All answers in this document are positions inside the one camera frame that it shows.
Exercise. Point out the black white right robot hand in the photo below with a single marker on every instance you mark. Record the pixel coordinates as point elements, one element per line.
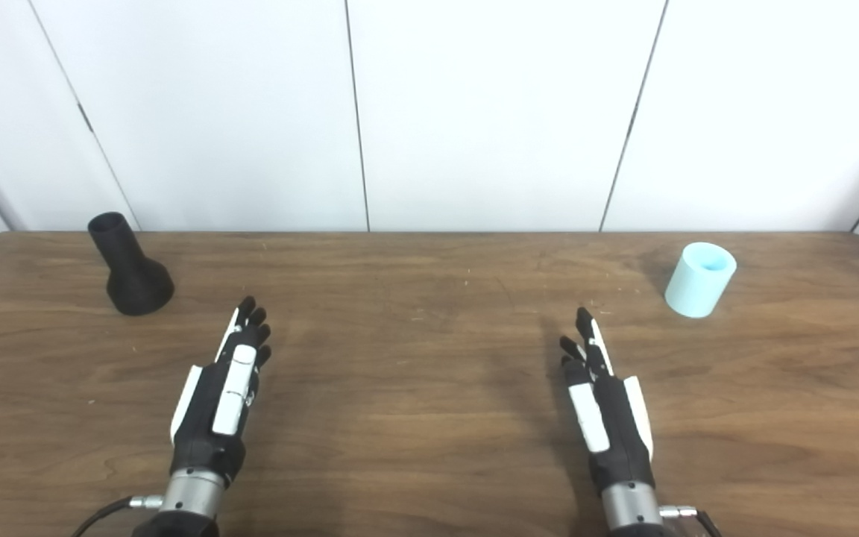
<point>620,432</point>

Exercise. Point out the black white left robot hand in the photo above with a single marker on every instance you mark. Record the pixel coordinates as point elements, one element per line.
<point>206,418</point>

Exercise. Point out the black cylindrical base part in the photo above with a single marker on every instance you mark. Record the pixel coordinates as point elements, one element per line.
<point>135,283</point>

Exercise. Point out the light blue cylinder cup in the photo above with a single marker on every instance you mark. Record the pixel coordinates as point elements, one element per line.
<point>694,287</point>

